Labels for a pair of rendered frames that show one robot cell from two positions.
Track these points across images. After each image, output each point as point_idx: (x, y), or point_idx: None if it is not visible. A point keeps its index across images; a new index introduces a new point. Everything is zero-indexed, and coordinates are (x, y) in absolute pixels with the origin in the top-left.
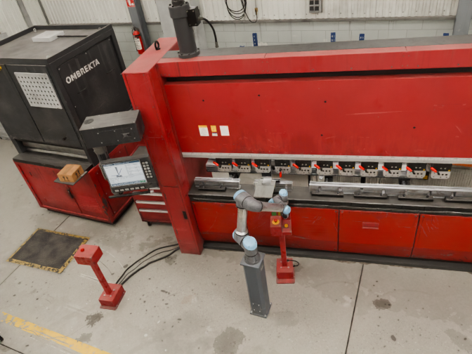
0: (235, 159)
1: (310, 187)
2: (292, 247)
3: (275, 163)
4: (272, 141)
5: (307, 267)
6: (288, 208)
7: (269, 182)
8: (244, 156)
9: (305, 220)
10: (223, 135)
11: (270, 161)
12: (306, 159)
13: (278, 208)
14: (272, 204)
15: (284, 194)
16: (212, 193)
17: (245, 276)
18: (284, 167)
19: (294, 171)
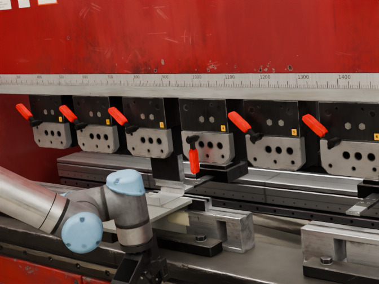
0: (75, 97)
1: (304, 243)
2: None
3: (183, 115)
4: (168, 17)
5: None
6: (83, 221)
7: (164, 201)
8: (96, 88)
9: None
10: (43, 5)
11: (172, 114)
12: (281, 94)
13: (29, 201)
14: (5, 172)
15: (118, 182)
16: (11, 223)
17: None
18: (208, 134)
19: (291, 200)
